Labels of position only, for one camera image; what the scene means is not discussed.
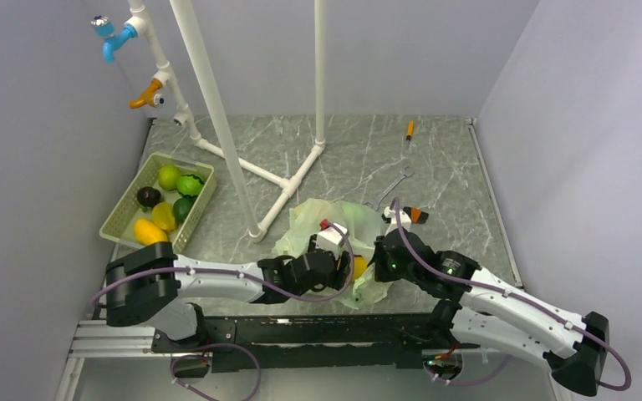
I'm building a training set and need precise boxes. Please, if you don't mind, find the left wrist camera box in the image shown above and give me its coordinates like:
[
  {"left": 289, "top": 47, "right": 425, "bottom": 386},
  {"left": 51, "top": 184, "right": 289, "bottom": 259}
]
[{"left": 315, "top": 219, "right": 349, "bottom": 256}]

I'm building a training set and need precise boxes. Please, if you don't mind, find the dark green fake avocado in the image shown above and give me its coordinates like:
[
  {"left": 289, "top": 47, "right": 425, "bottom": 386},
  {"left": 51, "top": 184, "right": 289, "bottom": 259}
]
[{"left": 172, "top": 197, "right": 195, "bottom": 224}]

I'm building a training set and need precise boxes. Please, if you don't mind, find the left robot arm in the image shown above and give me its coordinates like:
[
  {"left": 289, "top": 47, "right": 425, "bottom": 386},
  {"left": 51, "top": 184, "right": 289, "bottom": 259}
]
[{"left": 93, "top": 241, "right": 355, "bottom": 351}]

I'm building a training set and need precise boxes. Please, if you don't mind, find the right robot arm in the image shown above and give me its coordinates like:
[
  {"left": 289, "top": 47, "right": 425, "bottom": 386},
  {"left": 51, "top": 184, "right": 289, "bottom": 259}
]
[{"left": 372, "top": 229, "right": 609, "bottom": 397}]

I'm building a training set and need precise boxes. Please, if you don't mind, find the orange handle screwdriver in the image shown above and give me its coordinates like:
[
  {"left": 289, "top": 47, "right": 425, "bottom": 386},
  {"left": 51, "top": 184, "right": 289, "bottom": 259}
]
[{"left": 405, "top": 121, "right": 415, "bottom": 142}]

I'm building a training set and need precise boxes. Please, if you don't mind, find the yellow fake starfruit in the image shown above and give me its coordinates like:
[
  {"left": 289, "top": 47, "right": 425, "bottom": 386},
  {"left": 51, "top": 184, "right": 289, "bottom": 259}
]
[{"left": 151, "top": 201, "right": 178, "bottom": 232}]

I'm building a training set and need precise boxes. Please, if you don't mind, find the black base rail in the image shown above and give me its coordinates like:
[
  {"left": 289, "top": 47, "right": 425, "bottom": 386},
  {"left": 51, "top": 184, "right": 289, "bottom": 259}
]
[{"left": 151, "top": 313, "right": 456, "bottom": 369}]

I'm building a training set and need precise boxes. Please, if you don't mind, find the white PVC pipe frame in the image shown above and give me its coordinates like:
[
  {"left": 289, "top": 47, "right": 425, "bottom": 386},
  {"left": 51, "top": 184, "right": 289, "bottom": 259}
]
[{"left": 127, "top": 0, "right": 328, "bottom": 243}]

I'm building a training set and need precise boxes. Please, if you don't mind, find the blue faucet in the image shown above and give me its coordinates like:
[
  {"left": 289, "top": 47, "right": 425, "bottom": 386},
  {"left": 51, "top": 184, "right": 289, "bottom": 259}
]
[{"left": 90, "top": 15, "right": 138, "bottom": 63}]

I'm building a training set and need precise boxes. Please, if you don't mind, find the yellow fake lemon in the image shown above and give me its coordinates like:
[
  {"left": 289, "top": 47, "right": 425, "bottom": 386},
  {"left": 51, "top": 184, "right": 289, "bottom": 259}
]
[{"left": 352, "top": 256, "right": 368, "bottom": 281}]

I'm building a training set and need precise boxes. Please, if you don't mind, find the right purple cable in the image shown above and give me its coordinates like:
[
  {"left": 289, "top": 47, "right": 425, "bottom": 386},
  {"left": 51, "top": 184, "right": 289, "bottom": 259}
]
[{"left": 390, "top": 198, "right": 632, "bottom": 392}]

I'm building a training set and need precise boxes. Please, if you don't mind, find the yellow-green fake lime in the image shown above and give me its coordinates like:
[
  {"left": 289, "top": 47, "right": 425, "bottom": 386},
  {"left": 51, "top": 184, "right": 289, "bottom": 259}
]
[{"left": 158, "top": 164, "right": 181, "bottom": 191}]

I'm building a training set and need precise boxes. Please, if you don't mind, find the green plastic basket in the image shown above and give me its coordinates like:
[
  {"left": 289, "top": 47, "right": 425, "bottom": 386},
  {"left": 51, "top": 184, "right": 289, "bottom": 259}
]
[{"left": 99, "top": 152, "right": 217, "bottom": 253}]

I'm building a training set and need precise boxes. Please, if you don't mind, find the black orange small tool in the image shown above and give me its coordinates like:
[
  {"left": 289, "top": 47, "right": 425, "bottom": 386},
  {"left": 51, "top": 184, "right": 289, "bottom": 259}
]
[{"left": 403, "top": 206, "right": 429, "bottom": 224}]

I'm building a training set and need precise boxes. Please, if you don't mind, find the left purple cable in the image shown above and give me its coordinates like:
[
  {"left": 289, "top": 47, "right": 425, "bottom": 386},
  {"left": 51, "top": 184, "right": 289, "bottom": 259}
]
[{"left": 89, "top": 224, "right": 356, "bottom": 401}]

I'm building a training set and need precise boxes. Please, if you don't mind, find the light green plastic bag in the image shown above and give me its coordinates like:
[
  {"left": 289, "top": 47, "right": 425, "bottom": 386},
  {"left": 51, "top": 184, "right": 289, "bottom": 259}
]
[{"left": 273, "top": 198, "right": 390, "bottom": 310}]

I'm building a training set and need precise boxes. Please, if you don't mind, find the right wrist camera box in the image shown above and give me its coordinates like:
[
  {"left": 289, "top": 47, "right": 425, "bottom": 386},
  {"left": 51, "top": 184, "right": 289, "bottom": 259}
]
[{"left": 382, "top": 206, "right": 412, "bottom": 235}]

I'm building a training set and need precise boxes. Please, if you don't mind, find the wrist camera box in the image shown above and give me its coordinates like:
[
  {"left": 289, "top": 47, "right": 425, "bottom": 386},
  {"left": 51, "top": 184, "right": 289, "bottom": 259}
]
[
  {"left": 382, "top": 206, "right": 412, "bottom": 235},
  {"left": 315, "top": 219, "right": 349, "bottom": 256}
]

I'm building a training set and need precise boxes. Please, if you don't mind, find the silver wrench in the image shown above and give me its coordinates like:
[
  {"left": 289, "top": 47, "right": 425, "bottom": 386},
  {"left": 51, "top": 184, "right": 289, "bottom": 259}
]
[{"left": 364, "top": 166, "right": 414, "bottom": 211}]

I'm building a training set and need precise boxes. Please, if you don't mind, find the orange faucet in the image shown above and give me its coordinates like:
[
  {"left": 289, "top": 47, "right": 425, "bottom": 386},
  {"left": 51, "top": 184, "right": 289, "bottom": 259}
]
[{"left": 129, "top": 78, "right": 165, "bottom": 109}]

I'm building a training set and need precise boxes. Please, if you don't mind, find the yellow fake mango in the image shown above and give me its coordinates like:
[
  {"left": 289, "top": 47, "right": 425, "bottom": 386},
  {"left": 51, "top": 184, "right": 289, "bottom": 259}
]
[{"left": 133, "top": 218, "right": 168, "bottom": 246}]

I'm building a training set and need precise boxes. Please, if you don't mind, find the green fake watermelon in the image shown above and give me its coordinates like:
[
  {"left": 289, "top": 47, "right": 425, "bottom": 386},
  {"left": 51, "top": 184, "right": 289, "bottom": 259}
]
[{"left": 176, "top": 174, "right": 205, "bottom": 199}]

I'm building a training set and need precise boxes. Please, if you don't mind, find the purple cable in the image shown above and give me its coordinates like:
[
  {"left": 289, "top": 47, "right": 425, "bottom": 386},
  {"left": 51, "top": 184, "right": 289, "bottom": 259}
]
[
  {"left": 89, "top": 224, "right": 356, "bottom": 401},
  {"left": 390, "top": 198, "right": 632, "bottom": 392}
]

